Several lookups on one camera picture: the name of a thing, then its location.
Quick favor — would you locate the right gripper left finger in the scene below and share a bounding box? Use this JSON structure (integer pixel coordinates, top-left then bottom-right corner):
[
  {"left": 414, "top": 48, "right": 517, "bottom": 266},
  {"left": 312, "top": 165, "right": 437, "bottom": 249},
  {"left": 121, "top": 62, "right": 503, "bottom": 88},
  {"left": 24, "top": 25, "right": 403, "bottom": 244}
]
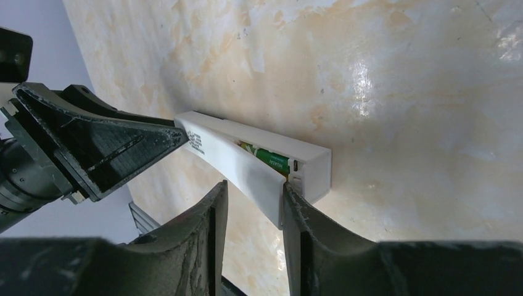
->
[{"left": 1, "top": 181, "right": 228, "bottom": 295}]

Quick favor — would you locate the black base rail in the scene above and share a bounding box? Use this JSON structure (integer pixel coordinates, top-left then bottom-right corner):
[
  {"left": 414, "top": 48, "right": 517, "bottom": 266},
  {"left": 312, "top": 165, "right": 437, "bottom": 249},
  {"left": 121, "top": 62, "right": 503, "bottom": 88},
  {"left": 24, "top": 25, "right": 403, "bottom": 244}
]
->
[{"left": 128, "top": 202, "right": 160, "bottom": 236}]

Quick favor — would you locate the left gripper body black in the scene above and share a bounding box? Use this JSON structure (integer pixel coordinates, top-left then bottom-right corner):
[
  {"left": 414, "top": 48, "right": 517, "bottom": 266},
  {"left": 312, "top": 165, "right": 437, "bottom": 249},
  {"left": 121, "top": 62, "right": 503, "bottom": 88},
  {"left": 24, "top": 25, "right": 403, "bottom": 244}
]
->
[{"left": 1, "top": 102, "right": 88, "bottom": 232}]

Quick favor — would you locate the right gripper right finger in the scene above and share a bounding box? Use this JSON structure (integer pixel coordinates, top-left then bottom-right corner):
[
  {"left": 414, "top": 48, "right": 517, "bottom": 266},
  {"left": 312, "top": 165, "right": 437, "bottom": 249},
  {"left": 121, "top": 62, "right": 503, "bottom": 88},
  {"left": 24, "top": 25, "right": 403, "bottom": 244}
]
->
[{"left": 282, "top": 184, "right": 522, "bottom": 295}]

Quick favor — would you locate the white battery cover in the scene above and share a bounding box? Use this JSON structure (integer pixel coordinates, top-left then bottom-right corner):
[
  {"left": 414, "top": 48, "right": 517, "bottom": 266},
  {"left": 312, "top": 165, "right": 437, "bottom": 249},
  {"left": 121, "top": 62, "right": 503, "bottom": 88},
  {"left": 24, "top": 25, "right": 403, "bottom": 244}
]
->
[{"left": 174, "top": 112, "right": 286, "bottom": 230}]

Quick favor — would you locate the green battery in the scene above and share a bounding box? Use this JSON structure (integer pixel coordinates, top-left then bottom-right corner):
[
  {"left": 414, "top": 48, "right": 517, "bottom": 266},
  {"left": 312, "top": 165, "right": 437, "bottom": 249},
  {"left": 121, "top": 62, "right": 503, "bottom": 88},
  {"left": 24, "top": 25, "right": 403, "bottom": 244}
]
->
[{"left": 237, "top": 142, "right": 290, "bottom": 177}]

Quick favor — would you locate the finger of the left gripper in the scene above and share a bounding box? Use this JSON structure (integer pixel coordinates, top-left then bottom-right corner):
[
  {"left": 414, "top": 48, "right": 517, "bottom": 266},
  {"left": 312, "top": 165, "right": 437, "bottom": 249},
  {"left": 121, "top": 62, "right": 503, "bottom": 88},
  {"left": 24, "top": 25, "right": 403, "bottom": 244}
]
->
[
  {"left": 57, "top": 84, "right": 175, "bottom": 127},
  {"left": 12, "top": 82, "right": 188, "bottom": 201}
]

